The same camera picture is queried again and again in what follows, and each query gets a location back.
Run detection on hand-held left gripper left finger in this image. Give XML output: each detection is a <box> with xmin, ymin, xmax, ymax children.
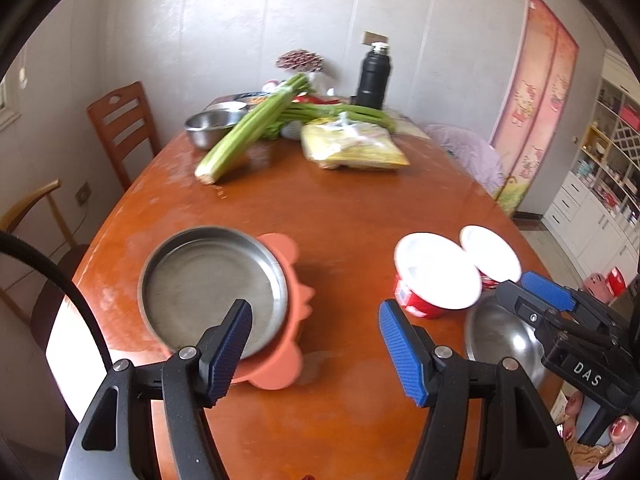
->
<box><xmin>62</xmin><ymin>299</ymin><xmax>253</xmax><ymax>480</ymax></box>

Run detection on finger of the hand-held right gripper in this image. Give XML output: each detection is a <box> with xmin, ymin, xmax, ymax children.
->
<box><xmin>521</xmin><ymin>270</ymin><xmax>621</xmax><ymax>331</ymax></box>
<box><xmin>496</xmin><ymin>281</ymin><xmax>591</xmax><ymax>341</ymax></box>

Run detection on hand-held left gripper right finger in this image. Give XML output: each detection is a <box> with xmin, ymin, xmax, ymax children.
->
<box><xmin>378</xmin><ymin>300</ymin><xmax>573</xmax><ymax>480</ymax></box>

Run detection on wide stainless steel bowl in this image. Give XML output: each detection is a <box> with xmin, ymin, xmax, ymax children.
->
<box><xmin>464</xmin><ymin>292</ymin><xmax>551</xmax><ymax>391</ymax></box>

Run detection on orange plate with ears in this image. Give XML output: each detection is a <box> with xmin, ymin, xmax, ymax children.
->
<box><xmin>227</xmin><ymin>232</ymin><xmax>316</xmax><ymax>391</ymax></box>

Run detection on small red paper bowl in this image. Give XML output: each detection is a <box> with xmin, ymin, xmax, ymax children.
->
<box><xmin>459</xmin><ymin>225</ymin><xmax>523</xmax><ymax>292</ymax></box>

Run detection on round metal pan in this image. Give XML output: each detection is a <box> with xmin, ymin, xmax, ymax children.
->
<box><xmin>138</xmin><ymin>227</ymin><xmax>290</xmax><ymax>359</ymax></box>

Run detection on large red paper bowl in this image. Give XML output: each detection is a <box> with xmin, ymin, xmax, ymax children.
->
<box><xmin>393</xmin><ymin>232</ymin><xmax>483</xmax><ymax>321</ymax></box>

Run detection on person's right hand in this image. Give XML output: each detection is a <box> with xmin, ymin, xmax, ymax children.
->
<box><xmin>552</xmin><ymin>391</ymin><xmax>640</xmax><ymax>453</ymax></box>

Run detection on pink stool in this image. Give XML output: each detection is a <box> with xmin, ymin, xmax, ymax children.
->
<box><xmin>582</xmin><ymin>266</ymin><xmax>628</xmax><ymax>301</ymax></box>

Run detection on white cabinet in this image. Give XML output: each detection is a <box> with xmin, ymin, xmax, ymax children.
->
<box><xmin>542</xmin><ymin>50</ymin><xmax>640</xmax><ymax>281</ymax></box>

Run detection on pink cartoon curtain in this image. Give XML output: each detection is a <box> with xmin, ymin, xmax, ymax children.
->
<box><xmin>487</xmin><ymin>0</ymin><xmax>580</xmax><ymax>216</ymax></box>

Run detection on celery bunch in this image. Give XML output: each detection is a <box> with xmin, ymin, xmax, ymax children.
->
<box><xmin>195</xmin><ymin>72</ymin><xmax>313</xmax><ymax>185</ymax></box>

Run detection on plastic bag of yellow food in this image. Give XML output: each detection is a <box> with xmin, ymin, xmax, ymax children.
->
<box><xmin>300</xmin><ymin>112</ymin><xmax>411</xmax><ymax>171</ymax></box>

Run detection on small stainless steel bowl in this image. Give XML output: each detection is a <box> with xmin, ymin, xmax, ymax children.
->
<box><xmin>185</xmin><ymin>111</ymin><xmax>246</xmax><ymax>151</ymax></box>

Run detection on light wooden armchair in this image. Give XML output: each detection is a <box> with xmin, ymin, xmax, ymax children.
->
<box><xmin>0</xmin><ymin>179</ymin><xmax>91</xmax><ymax>321</ymax></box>

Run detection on small metal dish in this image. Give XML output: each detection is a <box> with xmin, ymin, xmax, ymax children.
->
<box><xmin>202</xmin><ymin>91</ymin><xmax>273</xmax><ymax>113</ymax></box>

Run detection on long green vegetable stalks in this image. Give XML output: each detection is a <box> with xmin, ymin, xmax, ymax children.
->
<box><xmin>280</xmin><ymin>102</ymin><xmax>398</xmax><ymax>133</ymax></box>

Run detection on brown wooden chair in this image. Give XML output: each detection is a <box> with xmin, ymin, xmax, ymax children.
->
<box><xmin>86</xmin><ymin>81</ymin><xmax>162</xmax><ymax>191</ymax></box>

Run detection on black thermos bottle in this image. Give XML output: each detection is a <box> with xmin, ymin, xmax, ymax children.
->
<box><xmin>356</xmin><ymin>42</ymin><xmax>393</xmax><ymax>110</ymax></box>

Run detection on dried flower bouquet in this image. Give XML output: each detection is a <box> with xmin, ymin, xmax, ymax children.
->
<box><xmin>275</xmin><ymin>49</ymin><xmax>323</xmax><ymax>73</ymax></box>

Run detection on black cable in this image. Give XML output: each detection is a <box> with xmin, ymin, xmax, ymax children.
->
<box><xmin>0</xmin><ymin>232</ymin><xmax>108</xmax><ymax>376</ymax></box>

